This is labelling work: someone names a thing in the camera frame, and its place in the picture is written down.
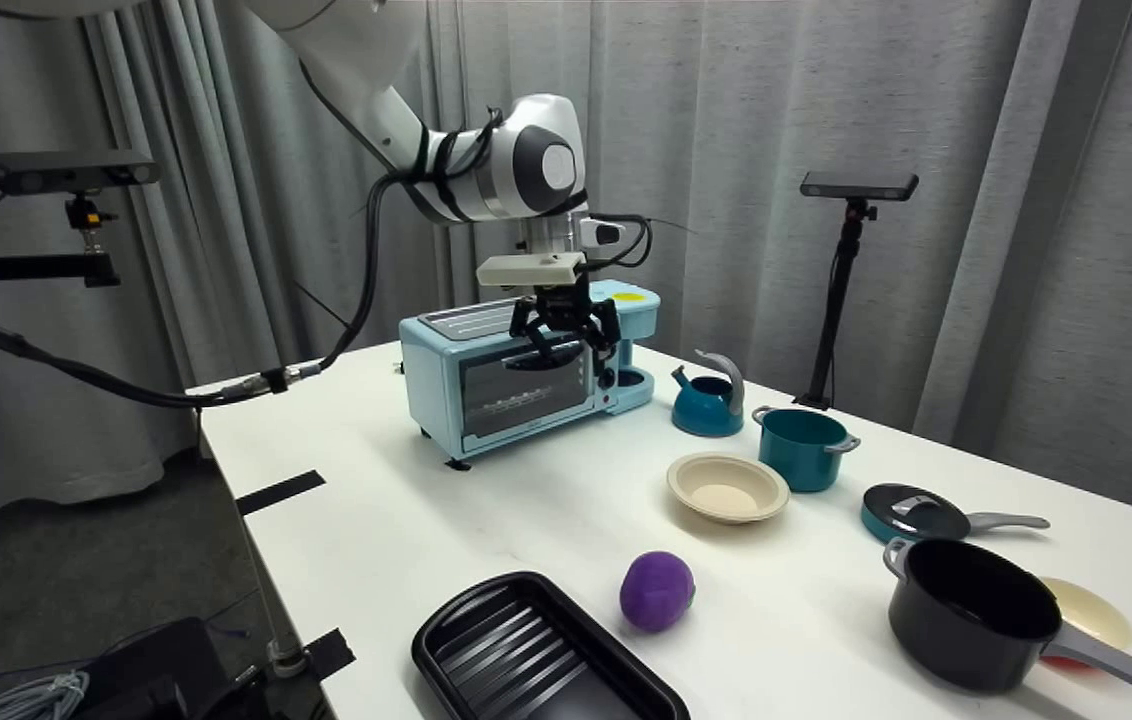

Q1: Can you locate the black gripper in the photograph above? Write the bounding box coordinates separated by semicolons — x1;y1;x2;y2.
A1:
506;276;624;375

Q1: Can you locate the light blue toy oven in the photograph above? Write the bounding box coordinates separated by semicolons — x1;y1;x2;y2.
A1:
397;276;663;473

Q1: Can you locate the teal toy kettle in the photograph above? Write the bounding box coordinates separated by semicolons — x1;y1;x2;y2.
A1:
667;343;747;442

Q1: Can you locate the beige shallow bowl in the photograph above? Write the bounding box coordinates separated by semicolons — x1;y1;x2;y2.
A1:
663;454;793;527

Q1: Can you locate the teal toy pot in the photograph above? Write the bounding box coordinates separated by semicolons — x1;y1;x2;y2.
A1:
747;401;865;495

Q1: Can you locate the purple toy plum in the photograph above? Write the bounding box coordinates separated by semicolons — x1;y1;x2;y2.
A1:
615;547;701;635

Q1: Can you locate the black ridged grill tray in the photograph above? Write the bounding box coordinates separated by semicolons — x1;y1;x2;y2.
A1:
407;570;697;720

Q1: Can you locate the black tape strip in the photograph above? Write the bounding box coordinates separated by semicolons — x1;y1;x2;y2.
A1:
231;465;334;522
298;623;359;683

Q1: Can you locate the grey curtain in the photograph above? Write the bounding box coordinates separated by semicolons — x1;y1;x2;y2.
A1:
0;0;1132;535

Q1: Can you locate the small cream red toy dish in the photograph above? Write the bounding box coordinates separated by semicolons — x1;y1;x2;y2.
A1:
1042;573;1132;678

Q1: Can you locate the grey crumpled cover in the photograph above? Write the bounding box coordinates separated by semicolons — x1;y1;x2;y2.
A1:
0;664;97;720

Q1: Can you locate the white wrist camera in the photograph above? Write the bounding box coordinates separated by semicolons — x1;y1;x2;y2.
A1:
472;250;593;301

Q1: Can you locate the thin black camera cable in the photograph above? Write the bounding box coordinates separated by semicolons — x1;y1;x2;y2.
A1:
572;208;660;274

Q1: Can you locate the black camera pole stand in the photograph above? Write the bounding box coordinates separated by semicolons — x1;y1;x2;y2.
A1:
793;197;884;411

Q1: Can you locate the black bar camera on pole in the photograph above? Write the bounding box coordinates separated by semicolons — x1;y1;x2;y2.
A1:
798;167;923;204

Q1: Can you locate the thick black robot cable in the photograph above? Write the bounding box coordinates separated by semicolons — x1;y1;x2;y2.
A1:
0;112;517;411

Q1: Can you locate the black saucepan grey handle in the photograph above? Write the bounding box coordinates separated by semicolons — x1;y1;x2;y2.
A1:
882;532;1132;706

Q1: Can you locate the black bar camera on arm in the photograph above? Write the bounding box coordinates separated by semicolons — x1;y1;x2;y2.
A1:
0;147;165;197

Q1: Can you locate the black camera arm mount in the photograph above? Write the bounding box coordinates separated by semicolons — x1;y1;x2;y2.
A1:
0;190;129;294

